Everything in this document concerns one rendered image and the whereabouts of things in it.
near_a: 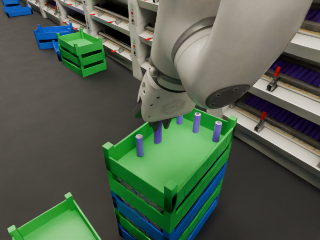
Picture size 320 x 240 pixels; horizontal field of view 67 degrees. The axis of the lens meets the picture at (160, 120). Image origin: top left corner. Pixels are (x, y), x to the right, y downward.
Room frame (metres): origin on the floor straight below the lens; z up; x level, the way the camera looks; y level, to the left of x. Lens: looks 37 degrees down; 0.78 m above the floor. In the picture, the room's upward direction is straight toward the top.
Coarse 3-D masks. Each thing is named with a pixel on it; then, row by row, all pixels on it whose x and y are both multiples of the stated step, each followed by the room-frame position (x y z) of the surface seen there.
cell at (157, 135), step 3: (159, 120) 0.41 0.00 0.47; (159, 126) 0.41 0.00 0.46; (159, 129) 0.41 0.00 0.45; (156, 132) 0.41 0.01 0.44; (159, 132) 0.41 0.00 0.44; (156, 135) 0.41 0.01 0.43; (159, 135) 0.41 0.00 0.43; (156, 138) 0.41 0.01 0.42; (159, 138) 0.41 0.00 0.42; (156, 141) 0.41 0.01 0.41; (159, 141) 0.41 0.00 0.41
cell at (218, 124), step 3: (216, 123) 0.51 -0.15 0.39; (219, 123) 0.51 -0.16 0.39; (216, 126) 0.50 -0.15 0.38; (219, 126) 0.50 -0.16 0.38; (216, 129) 0.50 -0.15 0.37; (219, 129) 0.50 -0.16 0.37; (213, 132) 0.51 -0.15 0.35; (216, 132) 0.50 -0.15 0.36; (219, 132) 0.50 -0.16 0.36; (213, 135) 0.51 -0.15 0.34; (216, 135) 0.50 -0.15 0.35; (219, 135) 0.50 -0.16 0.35; (213, 138) 0.51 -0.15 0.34; (216, 138) 0.50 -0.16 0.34; (216, 141) 0.50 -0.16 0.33
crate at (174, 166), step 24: (192, 120) 0.60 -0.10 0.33; (216, 120) 0.55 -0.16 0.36; (120, 144) 0.45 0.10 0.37; (144, 144) 0.49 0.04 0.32; (168, 144) 0.49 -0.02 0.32; (192, 144) 0.49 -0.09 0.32; (216, 144) 0.49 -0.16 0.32; (120, 168) 0.37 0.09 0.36; (144, 168) 0.41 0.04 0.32; (168, 168) 0.41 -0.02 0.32; (192, 168) 0.41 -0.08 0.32; (144, 192) 0.33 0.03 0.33; (168, 192) 0.29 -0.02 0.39
